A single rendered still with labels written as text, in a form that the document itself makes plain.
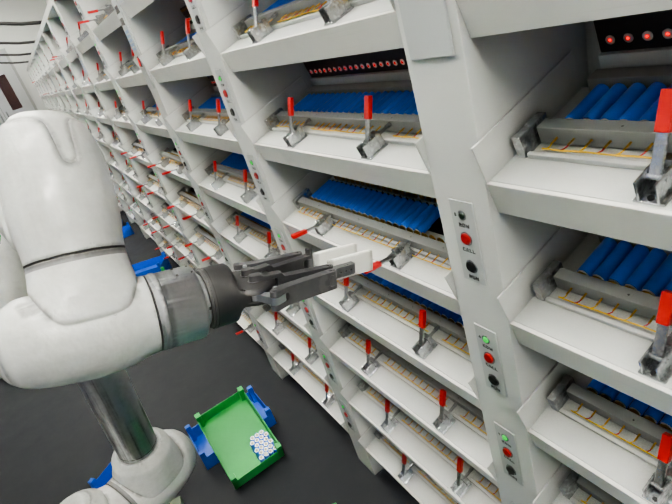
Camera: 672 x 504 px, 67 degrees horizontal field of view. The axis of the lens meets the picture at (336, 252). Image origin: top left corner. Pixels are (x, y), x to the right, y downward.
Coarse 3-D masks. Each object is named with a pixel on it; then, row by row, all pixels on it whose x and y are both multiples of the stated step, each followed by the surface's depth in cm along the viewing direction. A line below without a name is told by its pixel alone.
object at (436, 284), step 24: (288, 192) 123; (312, 192) 127; (384, 192) 109; (288, 216) 125; (312, 216) 118; (312, 240) 115; (336, 240) 105; (360, 240) 100; (384, 264) 91; (408, 264) 87; (432, 264) 84; (408, 288) 88; (432, 288) 80; (456, 312) 79
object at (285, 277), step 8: (328, 264) 66; (256, 272) 63; (272, 272) 63; (280, 272) 63; (288, 272) 64; (296, 272) 64; (304, 272) 64; (312, 272) 65; (256, 280) 62; (280, 280) 63; (288, 280) 64
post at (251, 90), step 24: (216, 0) 105; (240, 0) 107; (240, 72) 111; (264, 72) 113; (288, 72) 116; (240, 96) 112; (264, 96) 115; (240, 120) 116; (240, 144) 123; (264, 168) 119; (288, 168) 122; (288, 240) 127; (312, 312) 138; (312, 336) 150; (336, 360) 145; (336, 384) 152; (360, 432) 157; (360, 456) 169
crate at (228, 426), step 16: (224, 400) 194; (240, 400) 199; (208, 416) 193; (224, 416) 195; (240, 416) 195; (256, 416) 194; (208, 432) 191; (224, 432) 190; (240, 432) 190; (256, 432) 190; (224, 448) 186; (240, 448) 186; (224, 464) 182; (240, 464) 181; (256, 464) 181; (240, 480) 174
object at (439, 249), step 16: (320, 208) 114; (336, 208) 110; (352, 224) 104; (368, 224) 98; (384, 224) 96; (400, 240) 91; (416, 240) 87; (432, 240) 85; (416, 256) 86; (448, 256) 81
